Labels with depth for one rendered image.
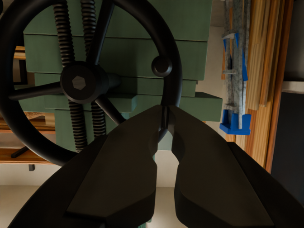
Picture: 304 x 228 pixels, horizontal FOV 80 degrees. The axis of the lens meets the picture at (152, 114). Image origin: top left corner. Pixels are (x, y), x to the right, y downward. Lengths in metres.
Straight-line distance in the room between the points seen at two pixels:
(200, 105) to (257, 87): 1.41
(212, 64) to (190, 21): 2.66
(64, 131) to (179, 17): 0.36
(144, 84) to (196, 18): 0.19
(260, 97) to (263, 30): 0.55
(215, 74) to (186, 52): 2.69
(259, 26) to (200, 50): 1.40
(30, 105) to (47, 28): 0.20
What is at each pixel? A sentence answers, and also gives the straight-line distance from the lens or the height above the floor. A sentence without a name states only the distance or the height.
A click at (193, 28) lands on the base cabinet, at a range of 0.47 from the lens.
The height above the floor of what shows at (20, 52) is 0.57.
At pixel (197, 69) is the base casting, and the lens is 0.46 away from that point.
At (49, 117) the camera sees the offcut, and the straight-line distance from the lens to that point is 0.56.
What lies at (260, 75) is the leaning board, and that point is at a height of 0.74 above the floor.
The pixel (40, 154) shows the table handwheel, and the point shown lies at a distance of 0.34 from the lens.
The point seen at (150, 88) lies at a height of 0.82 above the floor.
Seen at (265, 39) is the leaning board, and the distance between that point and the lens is 1.88.
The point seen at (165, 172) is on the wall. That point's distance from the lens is 3.37.
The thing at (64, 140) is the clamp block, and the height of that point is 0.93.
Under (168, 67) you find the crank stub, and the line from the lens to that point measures 0.21.
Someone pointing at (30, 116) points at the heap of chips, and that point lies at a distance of 0.62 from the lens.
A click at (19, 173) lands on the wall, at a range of 3.93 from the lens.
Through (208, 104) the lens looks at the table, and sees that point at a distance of 0.47.
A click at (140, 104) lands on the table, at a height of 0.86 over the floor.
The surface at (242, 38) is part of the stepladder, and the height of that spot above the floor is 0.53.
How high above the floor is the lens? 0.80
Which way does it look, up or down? 11 degrees up
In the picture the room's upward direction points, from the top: 177 degrees counter-clockwise
